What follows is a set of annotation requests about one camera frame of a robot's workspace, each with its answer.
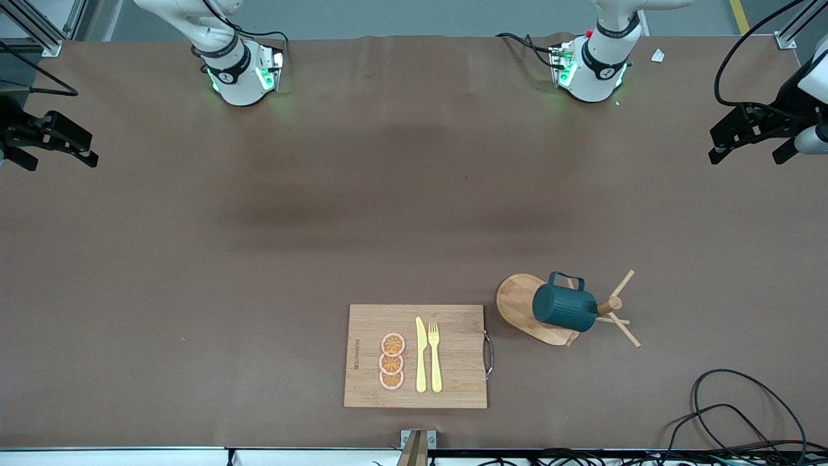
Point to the brown table cover sheet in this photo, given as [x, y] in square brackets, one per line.
[414, 194]

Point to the wooden mug tree stand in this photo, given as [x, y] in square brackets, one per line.
[517, 301]

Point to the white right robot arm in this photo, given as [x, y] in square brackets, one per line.
[239, 71]

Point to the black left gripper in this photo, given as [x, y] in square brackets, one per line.
[784, 102]

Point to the white table edge rail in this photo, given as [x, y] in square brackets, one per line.
[129, 458]

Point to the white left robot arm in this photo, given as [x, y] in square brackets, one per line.
[601, 65]

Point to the grey metal bracket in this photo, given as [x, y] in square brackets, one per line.
[431, 440]

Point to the orange slice toy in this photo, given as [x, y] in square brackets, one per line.
[391, 365]
[391, 382]
[392, 344]

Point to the aluminium frame post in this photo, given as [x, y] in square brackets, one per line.
[50, 45]
[786, 41]

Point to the white paper scrap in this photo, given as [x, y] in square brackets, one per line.
[658, 55]

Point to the dark green ribbed cup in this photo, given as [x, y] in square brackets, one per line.
[563, 307]

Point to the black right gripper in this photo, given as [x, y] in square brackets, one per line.
[11, 122]

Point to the yellow plastic fork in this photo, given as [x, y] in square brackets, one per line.
[436, 369]

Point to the yellow plastic knife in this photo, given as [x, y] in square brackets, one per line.
[421, 362]

